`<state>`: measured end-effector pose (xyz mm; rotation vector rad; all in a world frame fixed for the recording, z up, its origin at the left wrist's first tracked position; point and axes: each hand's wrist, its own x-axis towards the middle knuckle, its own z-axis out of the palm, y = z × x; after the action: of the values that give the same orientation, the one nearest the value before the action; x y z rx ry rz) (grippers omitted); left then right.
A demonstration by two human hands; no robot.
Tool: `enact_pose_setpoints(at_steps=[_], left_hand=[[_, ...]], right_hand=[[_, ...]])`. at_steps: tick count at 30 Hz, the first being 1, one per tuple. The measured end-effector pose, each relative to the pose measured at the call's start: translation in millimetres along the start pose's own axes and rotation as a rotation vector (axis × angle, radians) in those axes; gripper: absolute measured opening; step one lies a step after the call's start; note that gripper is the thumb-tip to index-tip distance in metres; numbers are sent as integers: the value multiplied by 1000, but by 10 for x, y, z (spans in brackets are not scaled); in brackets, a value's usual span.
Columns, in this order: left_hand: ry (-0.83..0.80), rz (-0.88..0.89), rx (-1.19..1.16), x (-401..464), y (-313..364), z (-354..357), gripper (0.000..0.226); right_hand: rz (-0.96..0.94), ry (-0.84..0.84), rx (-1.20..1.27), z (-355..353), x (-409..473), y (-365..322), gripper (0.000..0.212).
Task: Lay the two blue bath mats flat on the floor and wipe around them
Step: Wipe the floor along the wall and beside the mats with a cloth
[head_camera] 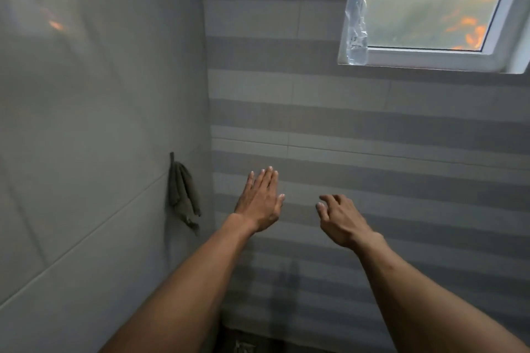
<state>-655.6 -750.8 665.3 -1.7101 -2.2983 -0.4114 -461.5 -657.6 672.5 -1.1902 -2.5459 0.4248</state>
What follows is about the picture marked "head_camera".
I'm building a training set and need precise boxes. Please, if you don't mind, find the person's right hand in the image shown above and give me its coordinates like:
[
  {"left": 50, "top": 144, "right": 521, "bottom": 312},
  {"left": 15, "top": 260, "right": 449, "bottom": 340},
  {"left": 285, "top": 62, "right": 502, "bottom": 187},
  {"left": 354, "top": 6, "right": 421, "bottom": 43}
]
[{"left": 315, "top": 194, "right": 384, "bottom": 250}]

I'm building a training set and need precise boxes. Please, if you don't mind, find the person's left hand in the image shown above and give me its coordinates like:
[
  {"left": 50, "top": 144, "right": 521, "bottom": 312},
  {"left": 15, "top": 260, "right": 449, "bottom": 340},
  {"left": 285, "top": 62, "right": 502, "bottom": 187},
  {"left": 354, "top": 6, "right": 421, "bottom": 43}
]
[{"left": 234, "top": 165, "right": 286, "bottom": 235}]

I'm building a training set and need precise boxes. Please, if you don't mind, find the person's right forearm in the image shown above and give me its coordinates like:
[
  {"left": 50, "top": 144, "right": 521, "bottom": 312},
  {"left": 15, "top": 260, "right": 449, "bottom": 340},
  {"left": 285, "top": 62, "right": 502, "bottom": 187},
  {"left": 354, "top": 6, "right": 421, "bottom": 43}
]
[{"left": 351, "top": 232, "right": 530, "bottom": 353}]

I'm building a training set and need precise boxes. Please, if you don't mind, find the person's left forearm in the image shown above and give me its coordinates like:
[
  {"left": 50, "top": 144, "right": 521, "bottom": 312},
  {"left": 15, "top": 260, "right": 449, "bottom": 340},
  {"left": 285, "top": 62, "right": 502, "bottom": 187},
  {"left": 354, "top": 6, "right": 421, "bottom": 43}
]
[{"left": 99, "top": 214, "right": 258, "bottom": 353}]

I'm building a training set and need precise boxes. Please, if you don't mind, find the grey hanging cloth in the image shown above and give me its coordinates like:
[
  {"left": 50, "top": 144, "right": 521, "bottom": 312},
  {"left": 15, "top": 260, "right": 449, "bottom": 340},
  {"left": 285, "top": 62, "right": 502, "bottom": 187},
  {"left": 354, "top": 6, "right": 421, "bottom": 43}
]
[{"left": 167, "top": 160, "right": 203, "bottom": 236}]

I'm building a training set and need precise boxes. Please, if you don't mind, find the clear plastic bottle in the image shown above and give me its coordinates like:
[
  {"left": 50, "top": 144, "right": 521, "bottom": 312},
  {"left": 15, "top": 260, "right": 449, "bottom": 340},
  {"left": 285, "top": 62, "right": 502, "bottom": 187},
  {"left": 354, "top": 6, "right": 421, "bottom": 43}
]
[{"left": 344, "top": 0, "right": 370, "bottom": 66}]

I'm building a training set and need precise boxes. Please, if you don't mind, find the white framed window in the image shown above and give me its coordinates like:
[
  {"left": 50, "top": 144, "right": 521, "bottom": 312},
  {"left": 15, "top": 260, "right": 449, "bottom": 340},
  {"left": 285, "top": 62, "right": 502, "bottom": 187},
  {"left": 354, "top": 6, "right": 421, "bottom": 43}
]
[{"left": 337, "top": 0, "right": 530, "bottom": 75}]

